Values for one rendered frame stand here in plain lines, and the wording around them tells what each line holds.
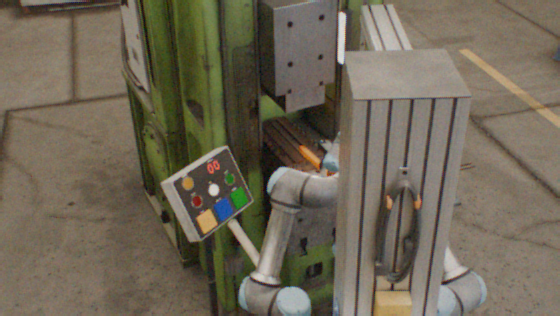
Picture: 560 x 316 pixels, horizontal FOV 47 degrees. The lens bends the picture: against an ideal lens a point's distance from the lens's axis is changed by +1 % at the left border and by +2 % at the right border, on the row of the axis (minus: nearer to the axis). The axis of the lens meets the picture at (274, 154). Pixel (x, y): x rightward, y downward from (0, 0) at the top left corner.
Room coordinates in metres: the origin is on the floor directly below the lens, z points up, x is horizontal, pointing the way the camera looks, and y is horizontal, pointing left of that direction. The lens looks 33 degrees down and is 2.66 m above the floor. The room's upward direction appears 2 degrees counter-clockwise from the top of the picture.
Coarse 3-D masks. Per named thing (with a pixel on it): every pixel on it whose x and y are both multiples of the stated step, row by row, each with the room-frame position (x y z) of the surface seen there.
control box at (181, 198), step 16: (208, 160) 2.22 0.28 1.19; (224, 160) 2.27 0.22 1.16; (176, 176) 2.11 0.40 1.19; (192, 176) 2.13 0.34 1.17; (208, 176) 2.17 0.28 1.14; (224, 176) 2.22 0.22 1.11; (240, 176) 2.27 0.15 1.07; (176, 192) 2.05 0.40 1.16; (192, 192) 2.09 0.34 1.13; (208, 192) 2.13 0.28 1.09; (224, 192) 2.17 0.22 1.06; (176, 208) 2.05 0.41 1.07; (192, 208) 2.04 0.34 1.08; (208, 208) 2.08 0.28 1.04; (240, 208) 2.17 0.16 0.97; (192, 224) 2.00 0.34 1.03; (192, 240) 2.00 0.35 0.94
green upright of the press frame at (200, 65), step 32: (192, 0) 2.75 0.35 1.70; (192, 32) 2.79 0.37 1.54; (192, 64) 2.82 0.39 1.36; (256, 64) 2.57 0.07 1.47; (192, 96) 2.82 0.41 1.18; (224, 96) 2.50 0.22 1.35; (256, 96) 2.57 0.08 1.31; (192, 128) 2.73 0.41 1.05; (224, 128) 2.49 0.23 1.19; (256, 128) 2.57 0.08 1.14; (192, 160) 2.81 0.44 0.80; (256, 160) 2.56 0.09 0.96; (256, 192) 2.56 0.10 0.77; (224, 224) 2.48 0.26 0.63; (256, 224) 2.55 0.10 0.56; (224, 256) 2.47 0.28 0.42; (224, 288) 2.48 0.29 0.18
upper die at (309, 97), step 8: (264, 88) 2.68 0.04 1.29; (312, 88) 2.53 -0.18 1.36; (320, 88) 2.55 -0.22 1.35; (272, 96) 2.60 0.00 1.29; (280, 96) 2.52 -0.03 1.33; (288, 96) 2.48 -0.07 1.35; (296, 96) 2.49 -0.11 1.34; (304, 96) 2.51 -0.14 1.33; (312, 96) 2.53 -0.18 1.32; (320, 96) 2.55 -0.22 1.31; (280, 104) 2.52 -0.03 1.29; (288, 104) 2.48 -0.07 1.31; (296, 104) 2.49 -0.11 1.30; (304, 104) 2.51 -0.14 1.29; (312, 104) 2.53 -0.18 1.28; (288, 112) 2.48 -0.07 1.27
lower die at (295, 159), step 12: (288, 120) 2.89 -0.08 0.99; (276, 132) 2.77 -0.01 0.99; (264, 144) 2.70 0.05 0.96; (276, 144) 2.67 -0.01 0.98; (288, 144) 2.65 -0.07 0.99; (276, 156) 2.57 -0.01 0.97; (288, 156) 2.55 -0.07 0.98; (300, 156) 2.54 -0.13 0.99; (300, 168) 2.50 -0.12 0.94; (312, 168) 2.53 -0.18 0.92
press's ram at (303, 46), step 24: (264, 0) 2.55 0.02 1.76; (288, 0) 2.54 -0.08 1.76; (312, 0) 2.54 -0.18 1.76; (336, 0) 2.58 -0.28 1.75; (264, 24) 2.53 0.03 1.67; (288, 24) 2.48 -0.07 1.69; (312, 24) 2.53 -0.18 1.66; (336, 24) 2.58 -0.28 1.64; (264, 48) 2.54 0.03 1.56; (288, 48) 2.48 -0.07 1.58; (312, 48) 2.53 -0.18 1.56; (264, 72) 2.55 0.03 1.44; (288, 72) 2.48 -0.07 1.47; (312, 72) 2.53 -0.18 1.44
